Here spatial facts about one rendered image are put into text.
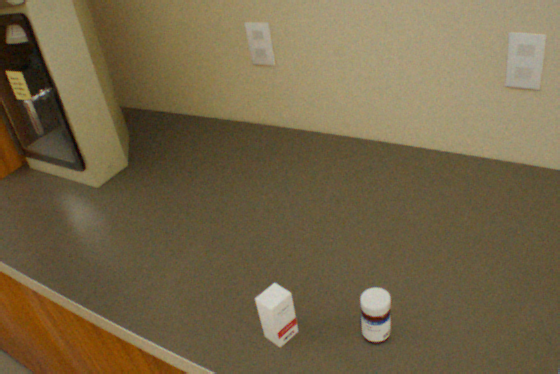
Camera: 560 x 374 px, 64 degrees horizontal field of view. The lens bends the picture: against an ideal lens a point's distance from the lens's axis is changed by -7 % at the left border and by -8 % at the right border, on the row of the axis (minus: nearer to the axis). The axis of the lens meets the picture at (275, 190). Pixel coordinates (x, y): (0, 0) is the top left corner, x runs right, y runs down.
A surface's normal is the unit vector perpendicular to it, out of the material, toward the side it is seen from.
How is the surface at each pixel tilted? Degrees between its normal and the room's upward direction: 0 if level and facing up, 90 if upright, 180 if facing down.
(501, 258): 0
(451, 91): 90
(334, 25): 90
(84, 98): 90
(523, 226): 0
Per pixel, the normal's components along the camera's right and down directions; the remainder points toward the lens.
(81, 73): 0.85, 0.18
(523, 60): -0.51, 0.55
